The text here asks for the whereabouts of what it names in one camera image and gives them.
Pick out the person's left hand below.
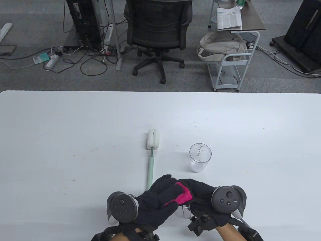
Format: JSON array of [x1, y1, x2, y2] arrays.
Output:
[[134, 174, 185, 230]]

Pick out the person's right hand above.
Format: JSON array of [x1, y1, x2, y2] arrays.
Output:
[[179, 178, 235, 228]]

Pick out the pink and grey cloth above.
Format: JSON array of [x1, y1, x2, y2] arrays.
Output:
[[163, 182, 193, 207]]

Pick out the clear plastic shaker lid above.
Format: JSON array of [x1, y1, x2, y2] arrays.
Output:
[[176, 204, 193, 219]]

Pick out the clear plastic shaker cup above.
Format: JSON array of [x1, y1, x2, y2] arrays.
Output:
[[189, 143, 212, 173]]

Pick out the green-handled white sponge cup brush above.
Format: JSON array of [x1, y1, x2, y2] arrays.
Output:
[[147, 129, 160, 190]]

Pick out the person's left forearm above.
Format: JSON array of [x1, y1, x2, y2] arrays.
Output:
[[110, 232, 128, 241]]

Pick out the person's right forearm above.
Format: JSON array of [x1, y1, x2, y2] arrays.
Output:
[[216, 223, 241, 241]]

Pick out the grey left hand controller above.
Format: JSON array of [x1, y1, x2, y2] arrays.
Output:
[[107, 192, 139, 224]]

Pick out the white metal cart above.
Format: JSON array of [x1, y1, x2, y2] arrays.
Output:
[[207, 31, 260, 92]]

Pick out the beige backpack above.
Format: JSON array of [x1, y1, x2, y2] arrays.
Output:
[[197, 32, 249, 63]]

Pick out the grey metal desk leg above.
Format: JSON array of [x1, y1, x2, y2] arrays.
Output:
[[110, 0, 123, 71]]

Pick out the white desk foot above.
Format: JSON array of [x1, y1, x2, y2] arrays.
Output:
[[0, 23, 13, 42], [103, 24, 114, 48]]

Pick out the white power strip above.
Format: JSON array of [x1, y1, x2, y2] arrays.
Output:
[[45, 54, 60, 70]]

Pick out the black mesh office chair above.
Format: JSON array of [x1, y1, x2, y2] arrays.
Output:
[[125, 0, 193, 84]]

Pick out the folded newspaper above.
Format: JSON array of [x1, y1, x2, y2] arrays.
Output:
[[216, 7, 243, 31]]

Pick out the brown side table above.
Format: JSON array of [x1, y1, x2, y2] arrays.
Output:
[[208, 0, 266, 32]]

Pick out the black computer tower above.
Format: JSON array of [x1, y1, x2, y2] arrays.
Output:
[[66, 0, 104, 52]]

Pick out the black rolling cabinet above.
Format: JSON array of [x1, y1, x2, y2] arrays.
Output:
[[270, 0, 321, 74]]

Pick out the dark grey floor plate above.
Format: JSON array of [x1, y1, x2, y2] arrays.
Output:
[[0, 45, 17, 56]]

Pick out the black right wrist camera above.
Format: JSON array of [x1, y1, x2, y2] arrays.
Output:
[[188, 215, 216, 237]]

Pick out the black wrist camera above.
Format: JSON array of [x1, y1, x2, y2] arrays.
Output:
[[134, 226, 160, 241], [188, 215, 216, 237]]

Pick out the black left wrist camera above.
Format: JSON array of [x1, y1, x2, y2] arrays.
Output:
[[134, 226, 160, 241]]

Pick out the black right forearm strap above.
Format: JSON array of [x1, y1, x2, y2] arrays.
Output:
[[236, 218, 264, 241]]

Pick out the black forearm strap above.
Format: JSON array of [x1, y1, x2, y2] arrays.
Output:
[[90, 226, 121, 241], [236, 218, 264, 241]]

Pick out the black left forearm strap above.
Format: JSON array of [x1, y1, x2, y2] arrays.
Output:
[[90, 226, 121, 241]]

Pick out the white floor cable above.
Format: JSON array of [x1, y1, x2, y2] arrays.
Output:
[[256, 45, 321, 77]]

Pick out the tangle of black cables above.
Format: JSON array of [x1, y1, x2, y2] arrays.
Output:
[[63, 38, 126, 76]]

